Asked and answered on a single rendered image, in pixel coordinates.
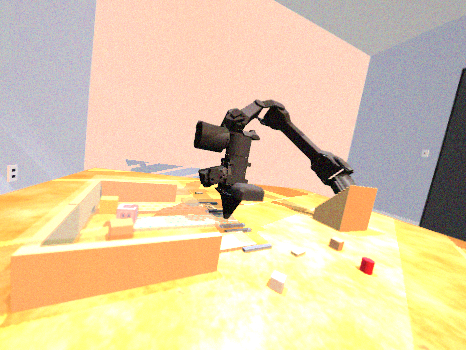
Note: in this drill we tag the red cylinder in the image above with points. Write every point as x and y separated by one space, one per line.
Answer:
367 265

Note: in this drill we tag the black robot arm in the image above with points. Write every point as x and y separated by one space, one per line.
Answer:
231 136

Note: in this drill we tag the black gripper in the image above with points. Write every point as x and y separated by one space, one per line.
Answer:
239 190

